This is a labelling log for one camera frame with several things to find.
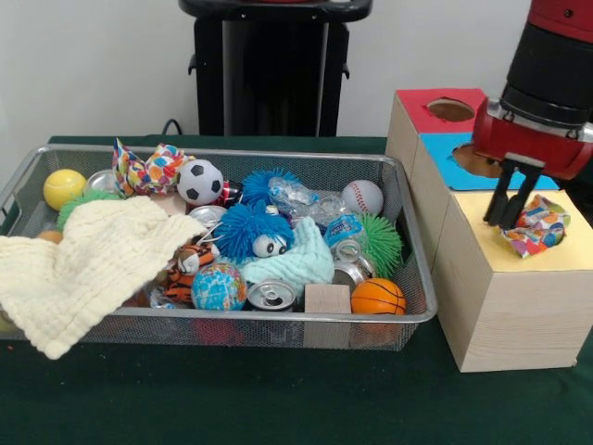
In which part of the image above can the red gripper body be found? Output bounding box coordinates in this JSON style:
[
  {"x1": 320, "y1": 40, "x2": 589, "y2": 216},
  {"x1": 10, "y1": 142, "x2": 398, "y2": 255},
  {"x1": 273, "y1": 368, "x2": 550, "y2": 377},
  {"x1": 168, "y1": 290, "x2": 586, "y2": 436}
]
[{"x1": 472, "y1": 96, "x2": 593, "y2": 180}]

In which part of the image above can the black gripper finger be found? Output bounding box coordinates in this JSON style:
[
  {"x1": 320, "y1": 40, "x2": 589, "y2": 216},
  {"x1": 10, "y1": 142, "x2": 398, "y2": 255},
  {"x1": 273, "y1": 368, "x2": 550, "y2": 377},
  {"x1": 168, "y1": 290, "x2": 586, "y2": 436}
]
[
  {"x1": 484, "y1": 161, "x2": 515, "y2": 226},
  {"x1": 500, "y1": 171, "x2": 541, "y2": 230}
]

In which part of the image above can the colourful dotted napkin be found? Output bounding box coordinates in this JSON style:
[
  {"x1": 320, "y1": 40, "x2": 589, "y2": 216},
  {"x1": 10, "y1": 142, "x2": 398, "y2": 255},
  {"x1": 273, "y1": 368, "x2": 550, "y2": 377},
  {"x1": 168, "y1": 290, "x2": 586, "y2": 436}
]
[
  {"x1": 496, "y1": 194, "x2": 572, "y2": 261},
  {"x1": 110, "y1": 136, "x2": 196, "y2": 199}
]

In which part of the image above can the wooden box with three holes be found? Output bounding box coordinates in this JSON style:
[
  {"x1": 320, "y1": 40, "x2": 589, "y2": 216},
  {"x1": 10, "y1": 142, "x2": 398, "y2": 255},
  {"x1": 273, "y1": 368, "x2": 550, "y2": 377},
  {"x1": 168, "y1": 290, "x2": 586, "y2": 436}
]
[{"x1": 385, "y1": 87, "x2": 586, "y2": 374}]

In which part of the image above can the silver mesh bin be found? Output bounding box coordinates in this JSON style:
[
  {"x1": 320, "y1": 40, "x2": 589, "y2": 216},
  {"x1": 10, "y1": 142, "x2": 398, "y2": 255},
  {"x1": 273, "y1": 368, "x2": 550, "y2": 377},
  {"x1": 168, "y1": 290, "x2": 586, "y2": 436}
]
[{"x1": 0, "y1": 143, "x2": 439, "y2": 352}]

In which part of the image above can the green spiky ball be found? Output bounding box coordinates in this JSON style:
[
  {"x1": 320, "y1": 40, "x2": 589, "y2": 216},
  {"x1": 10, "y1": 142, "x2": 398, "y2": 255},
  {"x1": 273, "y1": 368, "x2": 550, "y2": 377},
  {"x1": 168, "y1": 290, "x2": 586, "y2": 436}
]
[{"x1": 354, "y1": 211, "x2": 404, "y2": 279}]

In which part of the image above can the white baseball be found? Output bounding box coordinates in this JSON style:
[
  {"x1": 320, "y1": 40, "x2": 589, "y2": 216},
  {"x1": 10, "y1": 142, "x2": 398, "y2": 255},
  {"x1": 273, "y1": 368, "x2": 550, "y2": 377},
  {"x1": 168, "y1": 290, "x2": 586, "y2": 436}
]
[{"x1": 341, "y1": 179, "x2": 385, "y2": 217}]

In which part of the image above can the orange basketball toy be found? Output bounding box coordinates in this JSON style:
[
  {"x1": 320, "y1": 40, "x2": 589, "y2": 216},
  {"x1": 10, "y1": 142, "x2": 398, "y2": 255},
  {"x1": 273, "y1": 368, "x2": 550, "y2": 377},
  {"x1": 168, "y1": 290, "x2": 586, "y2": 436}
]
[{"x1": 350, "y1": 277, "x2": 408, "y2": 316}]

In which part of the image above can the light blue cloth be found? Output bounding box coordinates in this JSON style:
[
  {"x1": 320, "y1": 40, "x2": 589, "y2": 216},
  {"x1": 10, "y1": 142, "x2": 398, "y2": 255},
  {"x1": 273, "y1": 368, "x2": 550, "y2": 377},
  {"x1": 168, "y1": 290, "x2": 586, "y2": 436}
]
[{"x1": 240, "y1": 215, "x2": 335, "y2": 286}]

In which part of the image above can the blue spiky ball with eyes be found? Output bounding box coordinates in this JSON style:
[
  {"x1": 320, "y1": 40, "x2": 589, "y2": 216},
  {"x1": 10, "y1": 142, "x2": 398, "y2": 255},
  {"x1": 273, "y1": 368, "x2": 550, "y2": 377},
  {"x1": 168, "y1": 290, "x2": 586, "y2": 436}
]
[{"x1": 212, "y1": 199, "x2": 297, "y2": 265}]

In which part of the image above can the small globe ball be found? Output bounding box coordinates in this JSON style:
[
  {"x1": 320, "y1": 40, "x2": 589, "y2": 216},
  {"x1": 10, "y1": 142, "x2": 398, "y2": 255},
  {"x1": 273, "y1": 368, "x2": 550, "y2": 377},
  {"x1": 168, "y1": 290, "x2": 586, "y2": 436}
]
[{"x1": 191, "y1": 261, "x2": 248, "y2": 312}]

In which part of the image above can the dark green tablecloth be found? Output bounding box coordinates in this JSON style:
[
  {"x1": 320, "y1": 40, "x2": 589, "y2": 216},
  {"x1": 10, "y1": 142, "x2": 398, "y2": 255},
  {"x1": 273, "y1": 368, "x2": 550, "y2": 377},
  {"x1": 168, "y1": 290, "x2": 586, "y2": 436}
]
[{"x1": 0, "y1": 133, "x2": 593, "y2": 445}]

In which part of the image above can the black and white soccer ball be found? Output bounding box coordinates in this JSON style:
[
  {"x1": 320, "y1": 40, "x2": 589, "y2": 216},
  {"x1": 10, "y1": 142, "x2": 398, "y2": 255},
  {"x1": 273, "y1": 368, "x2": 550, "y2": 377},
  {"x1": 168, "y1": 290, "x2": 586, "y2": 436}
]
[{"x1": 177, "y1": 159, "x2": 226, "y2": 205}]

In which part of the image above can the cream waffle cloth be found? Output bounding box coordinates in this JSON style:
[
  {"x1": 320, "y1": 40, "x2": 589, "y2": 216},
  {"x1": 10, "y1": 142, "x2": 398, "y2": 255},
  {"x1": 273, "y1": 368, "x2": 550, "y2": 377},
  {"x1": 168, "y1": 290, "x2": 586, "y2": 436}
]
[{"x1": 0, "y1": 194, "x2": 208, "y2": 361}]

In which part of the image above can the yellow tennis ball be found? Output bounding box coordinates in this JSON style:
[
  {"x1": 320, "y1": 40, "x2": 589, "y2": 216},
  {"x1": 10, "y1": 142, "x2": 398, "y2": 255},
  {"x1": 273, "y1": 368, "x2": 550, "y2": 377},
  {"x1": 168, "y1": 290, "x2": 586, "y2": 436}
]
[{"x1": 43, "y1": 169, "x2": 88, "y2": 212}]

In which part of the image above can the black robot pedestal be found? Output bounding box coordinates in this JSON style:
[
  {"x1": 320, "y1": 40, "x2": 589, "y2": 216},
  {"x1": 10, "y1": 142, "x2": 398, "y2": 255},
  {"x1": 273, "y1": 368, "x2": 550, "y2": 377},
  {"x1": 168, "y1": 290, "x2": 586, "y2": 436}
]
[{"x1": 178, "y1": 0, "x2": 374, "y2": 137}]

